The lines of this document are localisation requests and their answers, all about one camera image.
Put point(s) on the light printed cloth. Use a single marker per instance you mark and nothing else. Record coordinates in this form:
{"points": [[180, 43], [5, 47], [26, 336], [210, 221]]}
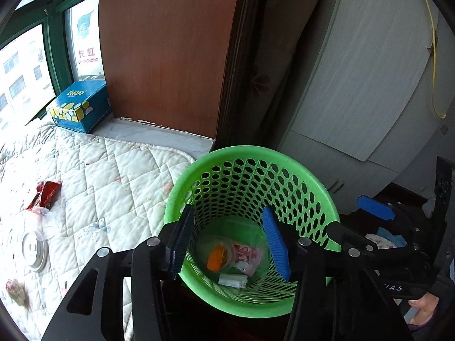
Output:
{"points": [[385, 239]]}

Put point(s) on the white round cup lid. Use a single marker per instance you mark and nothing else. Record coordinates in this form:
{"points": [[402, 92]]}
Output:
{"points": [[33, 250]]}

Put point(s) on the white quilted mat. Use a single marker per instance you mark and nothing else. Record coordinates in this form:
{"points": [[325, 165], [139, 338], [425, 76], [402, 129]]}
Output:
{"points": [[117, 177]]}

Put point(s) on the red snack wrapper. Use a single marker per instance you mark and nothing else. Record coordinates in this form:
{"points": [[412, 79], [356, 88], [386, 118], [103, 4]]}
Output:
{"points": [[44, 193]]}

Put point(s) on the round container with printed lid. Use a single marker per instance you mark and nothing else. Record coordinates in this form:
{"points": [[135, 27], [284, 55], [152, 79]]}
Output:
{"points": [[17, 293]]}

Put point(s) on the dark floral panel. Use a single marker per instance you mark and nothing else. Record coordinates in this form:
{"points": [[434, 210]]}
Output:
{"points": [[270, 60]]}

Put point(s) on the white foam block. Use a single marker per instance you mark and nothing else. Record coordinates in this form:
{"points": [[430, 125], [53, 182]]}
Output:
{"points": [[233, 280]]}

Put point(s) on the blue patterned tissue box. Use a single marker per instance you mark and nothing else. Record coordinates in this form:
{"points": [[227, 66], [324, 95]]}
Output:
{"points": [[80, 108]]}

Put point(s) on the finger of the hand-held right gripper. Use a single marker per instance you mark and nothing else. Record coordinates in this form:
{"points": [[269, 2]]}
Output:
{"points": [[350, 234], [376, 209]]}

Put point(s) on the clear cup with orange residue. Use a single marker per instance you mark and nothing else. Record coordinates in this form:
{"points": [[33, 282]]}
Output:
{"points": [[218, 257]]}

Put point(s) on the person's right hand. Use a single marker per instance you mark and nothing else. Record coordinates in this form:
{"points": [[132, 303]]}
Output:
{"points": [[423, 307]]}

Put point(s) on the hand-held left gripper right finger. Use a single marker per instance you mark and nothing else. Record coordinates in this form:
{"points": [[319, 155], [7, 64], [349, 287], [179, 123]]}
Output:
{"points": [[277, 245]]}

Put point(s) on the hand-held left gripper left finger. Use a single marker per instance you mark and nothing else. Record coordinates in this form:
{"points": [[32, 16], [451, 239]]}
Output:
{"points": [[181, 238]]}

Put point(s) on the green window frame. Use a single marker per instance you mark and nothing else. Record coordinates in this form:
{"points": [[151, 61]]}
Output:
{"points": [[57, 53]]}

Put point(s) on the pink snack wrapper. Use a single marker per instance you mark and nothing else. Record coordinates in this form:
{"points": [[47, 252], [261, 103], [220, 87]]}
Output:
{"points": [[248, 255]]}

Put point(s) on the brown wooden cabinet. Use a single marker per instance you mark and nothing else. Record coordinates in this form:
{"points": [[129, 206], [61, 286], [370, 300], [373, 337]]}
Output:
{"points": [[167, 49]]}

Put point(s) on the green perforated plastic basket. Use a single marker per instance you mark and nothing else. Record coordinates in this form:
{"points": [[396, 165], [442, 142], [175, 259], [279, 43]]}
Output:
{"points": [[302, 191]]}

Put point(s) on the white printed carton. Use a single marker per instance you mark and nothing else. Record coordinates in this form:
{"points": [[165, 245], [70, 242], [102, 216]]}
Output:
{"points": [[87, 35]]}

